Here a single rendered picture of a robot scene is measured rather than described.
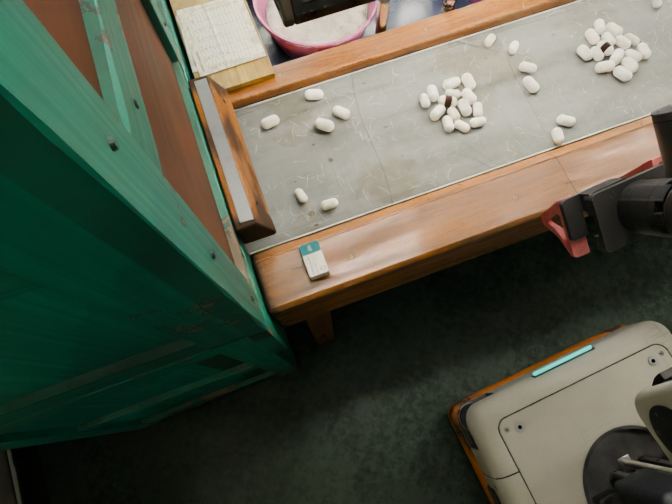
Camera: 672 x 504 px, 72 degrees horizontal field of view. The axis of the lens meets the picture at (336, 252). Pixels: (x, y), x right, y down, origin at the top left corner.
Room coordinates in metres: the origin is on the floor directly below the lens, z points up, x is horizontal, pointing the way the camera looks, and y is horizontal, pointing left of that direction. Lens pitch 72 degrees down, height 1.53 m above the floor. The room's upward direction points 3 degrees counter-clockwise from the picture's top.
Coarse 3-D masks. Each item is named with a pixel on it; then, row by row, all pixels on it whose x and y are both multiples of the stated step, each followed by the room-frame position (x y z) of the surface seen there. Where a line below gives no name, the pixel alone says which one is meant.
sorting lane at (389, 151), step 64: (640, 0) 0.78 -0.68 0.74; (384, 64) 0.65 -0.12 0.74; (448, 64) 0.64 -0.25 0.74; (512, 64) 0.63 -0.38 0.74; (576, 64) 0.63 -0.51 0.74; (640, 64) 0.62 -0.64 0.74; (256, 128) 0.51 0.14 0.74; (384, 128) 0.50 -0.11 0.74; (512, 128) 0.49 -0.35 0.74; (576, 128) 0.48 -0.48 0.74; (320, 192) 0.37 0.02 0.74; (384, 192) 0.36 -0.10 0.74
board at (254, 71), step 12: (180, 0) 0.80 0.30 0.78; (192, 0) 0.80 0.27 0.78; (204, 0) 0.80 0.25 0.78; (264, 48) 0.67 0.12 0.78; (252, 60) 0.64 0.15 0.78; (264, 60) 0.64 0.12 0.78; (216, 72) 0.62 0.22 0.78; (228, 72) 0.62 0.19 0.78; (240, 72) 0.62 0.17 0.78; (252, 72) 0.61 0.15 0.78; (264, 72) 0.61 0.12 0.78; (228, 84) 0.59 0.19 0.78; (240, 84) 0.59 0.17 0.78
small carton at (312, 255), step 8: (304, 248) 0.25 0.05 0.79; (312, 248) 0.24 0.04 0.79; (320, 248) 0.24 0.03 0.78; (304, 256) 0.23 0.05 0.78; (312, 256) 0.23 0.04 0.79; (320, 256) 0.23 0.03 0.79; (312, 264) 0.22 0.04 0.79; (320, 264) 0.22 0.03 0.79; (312, 272) 0.20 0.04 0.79; (320, 272) 0.20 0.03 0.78; (328, 272) 0.20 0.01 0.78
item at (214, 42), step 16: (224, 0) 0.79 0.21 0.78; (240, 0) 0.79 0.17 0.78; (176, 16) 0.76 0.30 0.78; (192, 16) 0.76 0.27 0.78; (208, 16) 0.75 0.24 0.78; (224, 16) 0.75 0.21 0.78; (240, 16) 0.75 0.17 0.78; (192, 32) 0.72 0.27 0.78; (208, 32) 0.71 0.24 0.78; (224, 32) 0.71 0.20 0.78; (240, 32) 0.71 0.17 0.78; (256, 32) 0.71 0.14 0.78; (192, 48) 0.68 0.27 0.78; (208, 48) 0.67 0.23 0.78; (224, 48) 0.67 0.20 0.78; (240, 48) 0.67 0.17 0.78; (256, 48) 0.67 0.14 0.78; (192, 64) 0.64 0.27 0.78; (208, 64) 0.64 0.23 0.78; (224, 64) 0.63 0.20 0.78
